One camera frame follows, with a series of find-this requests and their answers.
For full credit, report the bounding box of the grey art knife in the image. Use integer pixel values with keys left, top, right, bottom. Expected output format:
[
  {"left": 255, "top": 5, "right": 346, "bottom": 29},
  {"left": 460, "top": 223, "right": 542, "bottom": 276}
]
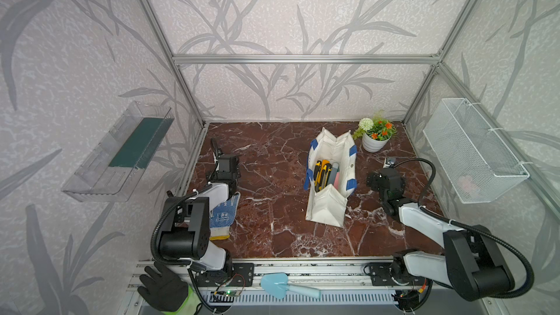
[{"left": 327, "top": 162, "right": 339, "bottom": 185}]

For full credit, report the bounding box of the white Doraemon tote pouch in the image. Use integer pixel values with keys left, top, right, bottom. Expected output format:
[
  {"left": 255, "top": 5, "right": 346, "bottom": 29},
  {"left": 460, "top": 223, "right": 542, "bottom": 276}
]
[{"left": 304, "top": 128, "right": 357, "bottom": 228}]

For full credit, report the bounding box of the orange art knife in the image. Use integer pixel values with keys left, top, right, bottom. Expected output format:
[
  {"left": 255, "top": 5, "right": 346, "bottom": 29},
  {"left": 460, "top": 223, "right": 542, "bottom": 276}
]
[{"left": 317, "top": 160, "right": 333, "bottom": 191}]

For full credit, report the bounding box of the black yellow art knife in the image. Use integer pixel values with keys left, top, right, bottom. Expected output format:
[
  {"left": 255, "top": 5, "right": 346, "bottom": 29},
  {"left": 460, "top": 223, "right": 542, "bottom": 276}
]
[{"left": 314, "top": 160, "right": 326, "bottom": 192}]

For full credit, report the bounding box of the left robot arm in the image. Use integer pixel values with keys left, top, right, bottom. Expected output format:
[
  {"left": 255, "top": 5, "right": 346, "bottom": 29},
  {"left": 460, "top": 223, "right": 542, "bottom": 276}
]
[{"left": 150, "top": 138, "right": 241, "bottom": 278}]

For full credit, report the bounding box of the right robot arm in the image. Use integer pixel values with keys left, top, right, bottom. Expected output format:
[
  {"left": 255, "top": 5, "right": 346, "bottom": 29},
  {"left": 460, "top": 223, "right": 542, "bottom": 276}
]
[{"left": 367, "top": 160, "right": 535, "bottom": 301}]

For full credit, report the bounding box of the white power adapter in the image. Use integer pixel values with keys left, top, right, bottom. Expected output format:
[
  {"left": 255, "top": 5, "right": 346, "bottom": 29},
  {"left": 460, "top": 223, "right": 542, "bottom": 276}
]
[{"left": 383, "top": 157, "right": 397, "bottom": 168}]

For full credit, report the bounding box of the blue dotted work glove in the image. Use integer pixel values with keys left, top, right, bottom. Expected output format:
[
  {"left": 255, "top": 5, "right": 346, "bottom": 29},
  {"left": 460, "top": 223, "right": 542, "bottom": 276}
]
[{"left": 210, "top": 192, "right": 241, "bottom": 241}]

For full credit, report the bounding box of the potted artificial flower plant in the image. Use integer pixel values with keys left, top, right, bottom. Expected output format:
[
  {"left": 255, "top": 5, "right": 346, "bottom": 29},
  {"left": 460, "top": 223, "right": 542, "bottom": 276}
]
[{"left": 352, "top": 110, "right": 398, "bottom": 153}]

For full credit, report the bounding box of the light blue trowel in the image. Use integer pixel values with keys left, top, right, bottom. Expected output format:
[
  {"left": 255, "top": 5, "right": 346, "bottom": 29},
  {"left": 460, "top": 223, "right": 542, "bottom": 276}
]
[{"left": 260, "top": 273, "right": 322, "bottom": 300}]

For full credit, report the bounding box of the black and green glove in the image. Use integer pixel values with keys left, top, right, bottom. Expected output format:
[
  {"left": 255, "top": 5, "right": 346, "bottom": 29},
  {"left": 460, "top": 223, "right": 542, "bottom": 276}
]
[{"left": 137, "top": 262, "right": 202, "bottom": 315}]

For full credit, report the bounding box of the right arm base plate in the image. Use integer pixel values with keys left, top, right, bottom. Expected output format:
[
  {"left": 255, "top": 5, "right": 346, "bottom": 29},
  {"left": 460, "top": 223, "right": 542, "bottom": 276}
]
[{"left": 363, "top": 262, "right": 398, "bottom": 287}]

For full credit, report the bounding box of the white wire mesh basket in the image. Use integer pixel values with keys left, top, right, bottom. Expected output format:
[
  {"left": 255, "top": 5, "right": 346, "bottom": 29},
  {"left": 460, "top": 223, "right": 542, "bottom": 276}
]
[{"left": 423, "top": 98, "right": 530, "bottom": 204}]

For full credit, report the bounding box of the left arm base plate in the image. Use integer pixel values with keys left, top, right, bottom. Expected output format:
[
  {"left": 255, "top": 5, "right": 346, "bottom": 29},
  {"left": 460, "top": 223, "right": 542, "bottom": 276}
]
[{"left": 195, "top": 262, "right": 255, "bottom": 287}]

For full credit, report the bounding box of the clear plastic wall bin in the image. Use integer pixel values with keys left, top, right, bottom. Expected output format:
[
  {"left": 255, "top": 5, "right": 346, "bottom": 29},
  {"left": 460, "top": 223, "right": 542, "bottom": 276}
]
[{"left": 61, "top": 101, "right": 174, "bottom": 203}]

